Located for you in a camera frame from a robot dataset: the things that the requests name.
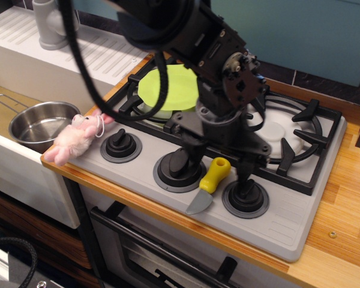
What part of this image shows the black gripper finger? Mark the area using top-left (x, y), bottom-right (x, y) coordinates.
top-left (179, 136), bottom-right (206, 176)
top-left (236, 157), bottom-right (258, 195)

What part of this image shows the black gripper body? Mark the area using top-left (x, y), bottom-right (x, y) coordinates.
top-left (171, 101), bottom-right (271, 167)

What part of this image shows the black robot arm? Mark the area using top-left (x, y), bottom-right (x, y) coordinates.
top-left (112, 1), bottom-right (270, 199)

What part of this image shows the black middle stove knob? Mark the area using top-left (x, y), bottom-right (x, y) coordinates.
top-left (153, 148), bottom-right (206, 193)

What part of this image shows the black stove knob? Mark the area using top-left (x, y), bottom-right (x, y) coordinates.
top-left (100, 128), bottom-right (142, 164)
top-left (153, 148), bottom-right (206, 193)
top-left (222, 179), bottom-right (269, 219)

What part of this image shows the black right stove knob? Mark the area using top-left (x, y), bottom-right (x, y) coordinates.
top-left (222, 179), bottom-right (269, 219)

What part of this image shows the grey toy stove top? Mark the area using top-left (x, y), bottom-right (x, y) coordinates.
top-left (71, 114), bottom-right (347, 262)

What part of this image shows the white right burner disc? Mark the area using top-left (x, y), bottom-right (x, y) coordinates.
top-left (255, 109), bottom-right (305, 158)

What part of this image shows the lime green plate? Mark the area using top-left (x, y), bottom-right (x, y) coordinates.
top-left (137, 64), bottom-right (199, 111)

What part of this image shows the black right burner grate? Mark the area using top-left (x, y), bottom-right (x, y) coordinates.
top-left (212, 92), bottom-right (346, 204)

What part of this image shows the black left stove knob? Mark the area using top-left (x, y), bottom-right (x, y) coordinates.
top-left (100, 128), bottom-right (142, 164)

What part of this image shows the toy oven door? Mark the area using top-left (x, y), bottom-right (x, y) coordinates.
top-left (88, 202), bottom-right (295, 287)

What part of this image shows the pink plush bunny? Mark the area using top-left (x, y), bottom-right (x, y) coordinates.
top-left (44, 109), bottom-right (115, 166)

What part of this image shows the stainless steel pot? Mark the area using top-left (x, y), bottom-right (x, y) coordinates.
top-left (0, 94), bottom-right (80, 154)

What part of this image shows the grey toy faucet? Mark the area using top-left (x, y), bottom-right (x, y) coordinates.
top-left (32, 0), bottom-right (68, 50)

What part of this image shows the white toy sink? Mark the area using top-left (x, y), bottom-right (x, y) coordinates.
top-left (0, 7), bottom-right (152, 230)

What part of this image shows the yellow handled toy knife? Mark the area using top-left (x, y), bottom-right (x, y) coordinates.
top-left (185, 157), bottom-right (231, 215)

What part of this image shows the black braided cable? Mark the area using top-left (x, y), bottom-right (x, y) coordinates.
top-left (56, 0), bottom-right (170, 122)

